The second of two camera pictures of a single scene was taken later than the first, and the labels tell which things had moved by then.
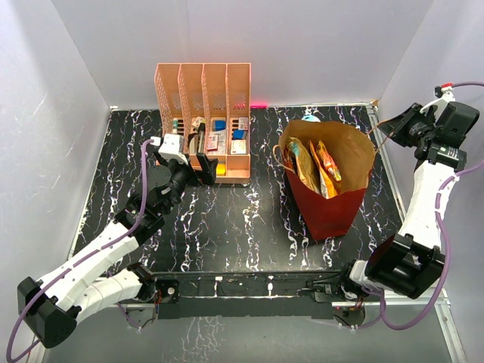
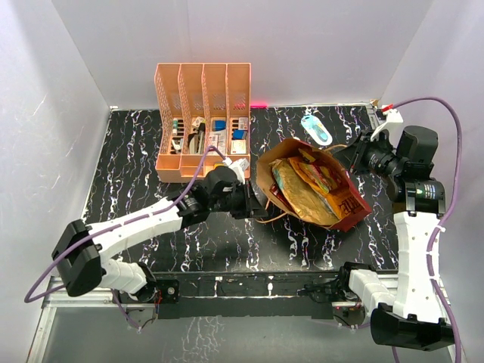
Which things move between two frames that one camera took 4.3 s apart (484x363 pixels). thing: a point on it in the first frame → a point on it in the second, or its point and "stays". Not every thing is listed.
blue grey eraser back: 218,125 stays
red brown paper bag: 353,152 → 286,148
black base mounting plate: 245,294 stays
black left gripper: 206,173 → 255,208
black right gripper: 395,127 → 364,145
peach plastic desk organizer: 212,103 stays
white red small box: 243,122 stays
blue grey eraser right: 240,134 stays
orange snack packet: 329,172 → 335,193
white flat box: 238,147 stays
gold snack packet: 304,162 → 306,206
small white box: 199,119 stays
